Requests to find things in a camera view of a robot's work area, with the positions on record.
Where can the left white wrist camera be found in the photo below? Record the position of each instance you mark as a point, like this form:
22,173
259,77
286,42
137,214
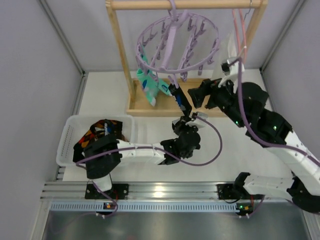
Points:
198,118

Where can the mint green sock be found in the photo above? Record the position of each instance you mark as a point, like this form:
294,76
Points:
163,87
149,82

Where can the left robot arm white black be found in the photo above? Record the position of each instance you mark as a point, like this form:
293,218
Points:
105,154

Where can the white plastic basket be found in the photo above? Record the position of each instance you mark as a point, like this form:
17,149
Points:
77,125

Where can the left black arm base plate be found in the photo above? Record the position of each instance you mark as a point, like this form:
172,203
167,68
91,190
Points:
119,191

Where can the black red yellow argyle sock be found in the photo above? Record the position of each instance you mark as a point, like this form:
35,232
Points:
98,130

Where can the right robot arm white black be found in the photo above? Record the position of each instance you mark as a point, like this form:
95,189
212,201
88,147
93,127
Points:
246,108

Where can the white hanging cloth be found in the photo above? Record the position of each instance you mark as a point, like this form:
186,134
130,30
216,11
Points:
228,48

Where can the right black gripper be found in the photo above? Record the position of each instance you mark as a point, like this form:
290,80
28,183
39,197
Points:
210,94

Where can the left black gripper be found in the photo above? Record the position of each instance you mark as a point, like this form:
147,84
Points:
184,119

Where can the brown tan argyle sock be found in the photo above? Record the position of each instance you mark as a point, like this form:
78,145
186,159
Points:
124,138

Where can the aluminium rail frame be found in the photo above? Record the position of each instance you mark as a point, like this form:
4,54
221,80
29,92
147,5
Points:
175,197

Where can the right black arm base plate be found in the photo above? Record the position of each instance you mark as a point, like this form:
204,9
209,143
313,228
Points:
226,191

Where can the wooden clothes rack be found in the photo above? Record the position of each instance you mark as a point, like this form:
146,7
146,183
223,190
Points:
137,105

